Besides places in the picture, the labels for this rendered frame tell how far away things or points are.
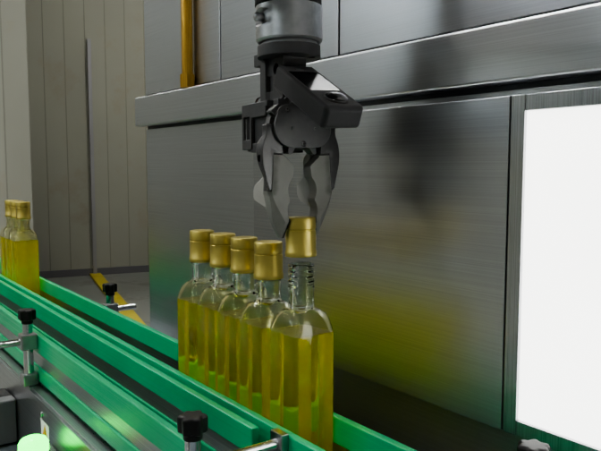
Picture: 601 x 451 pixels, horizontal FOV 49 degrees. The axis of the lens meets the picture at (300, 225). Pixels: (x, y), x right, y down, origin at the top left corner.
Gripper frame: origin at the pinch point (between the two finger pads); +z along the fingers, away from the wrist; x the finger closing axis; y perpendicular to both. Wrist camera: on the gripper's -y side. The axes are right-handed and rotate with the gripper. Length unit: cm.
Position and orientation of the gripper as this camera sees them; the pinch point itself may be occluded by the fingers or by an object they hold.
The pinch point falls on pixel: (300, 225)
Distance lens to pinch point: 74.5
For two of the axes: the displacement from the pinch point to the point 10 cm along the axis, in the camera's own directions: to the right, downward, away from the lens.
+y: -5.2, -0.5, 8.5
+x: -8.5, 0.4, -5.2
